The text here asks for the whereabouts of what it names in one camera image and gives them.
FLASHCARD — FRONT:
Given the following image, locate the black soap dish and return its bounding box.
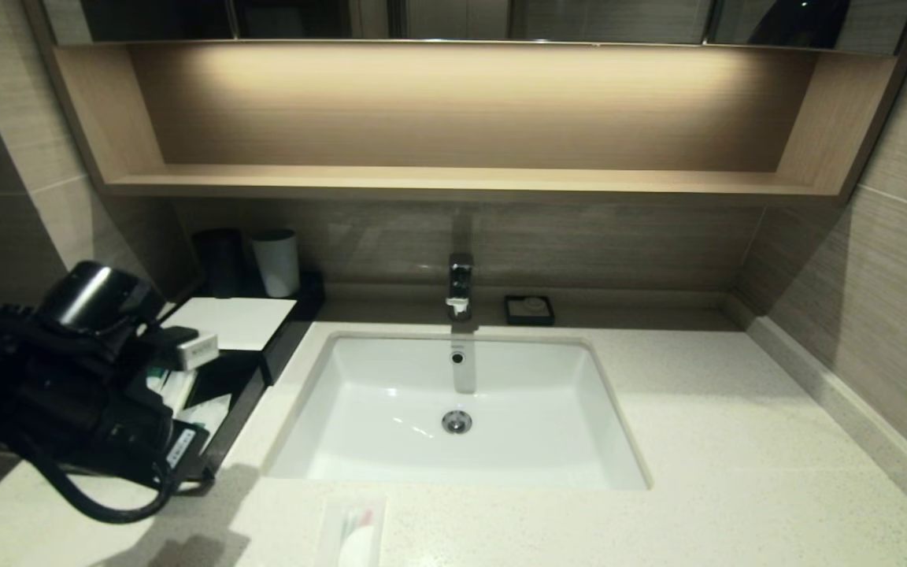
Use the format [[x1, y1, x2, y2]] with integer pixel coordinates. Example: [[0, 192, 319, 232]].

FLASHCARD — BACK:
[[504, 295, 555, 327]]

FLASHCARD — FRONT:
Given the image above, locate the black cup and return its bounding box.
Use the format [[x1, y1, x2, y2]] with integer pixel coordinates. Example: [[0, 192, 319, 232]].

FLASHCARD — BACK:
[[191, 228, 247, 299]]

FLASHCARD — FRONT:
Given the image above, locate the black amenity box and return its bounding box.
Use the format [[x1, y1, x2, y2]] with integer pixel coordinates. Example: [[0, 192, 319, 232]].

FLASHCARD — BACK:
[[156, 272, 327, 387]]

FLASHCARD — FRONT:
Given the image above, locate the white cup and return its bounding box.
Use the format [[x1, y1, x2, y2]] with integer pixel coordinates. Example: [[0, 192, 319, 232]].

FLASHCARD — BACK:
[[251, 229, 301, 298]]

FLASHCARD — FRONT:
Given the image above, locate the mirror cabinet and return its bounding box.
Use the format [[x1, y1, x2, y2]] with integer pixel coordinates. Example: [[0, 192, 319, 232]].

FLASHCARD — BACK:
[[28, 0, 907, 50]]

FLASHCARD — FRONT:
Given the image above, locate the wooden wall shelf niche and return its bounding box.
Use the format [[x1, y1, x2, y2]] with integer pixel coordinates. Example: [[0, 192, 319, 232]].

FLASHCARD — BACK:
[[56, 43, 899, 202]]

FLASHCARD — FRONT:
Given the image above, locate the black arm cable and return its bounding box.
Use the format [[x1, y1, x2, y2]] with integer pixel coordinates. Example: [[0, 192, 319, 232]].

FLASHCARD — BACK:
[[11, 437, 188, 526]]

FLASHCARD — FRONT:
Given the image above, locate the black box drawer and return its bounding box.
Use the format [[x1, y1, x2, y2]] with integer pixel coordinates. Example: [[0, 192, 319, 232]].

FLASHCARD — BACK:
[[139, 350, 267, 482]]

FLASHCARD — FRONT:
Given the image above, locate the white sink basin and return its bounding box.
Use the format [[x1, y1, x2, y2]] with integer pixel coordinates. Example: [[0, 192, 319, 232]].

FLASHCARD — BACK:
[[261, 331, 651, 491]]

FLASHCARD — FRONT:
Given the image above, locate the clear packet with red item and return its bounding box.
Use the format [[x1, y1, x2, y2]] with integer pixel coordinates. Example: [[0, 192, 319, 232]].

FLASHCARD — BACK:
[[320, 495, 387, 567]]

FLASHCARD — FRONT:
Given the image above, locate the chrome faucet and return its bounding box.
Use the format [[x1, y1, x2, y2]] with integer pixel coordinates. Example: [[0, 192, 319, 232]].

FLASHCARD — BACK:
[[446, 252, 476, 324]]

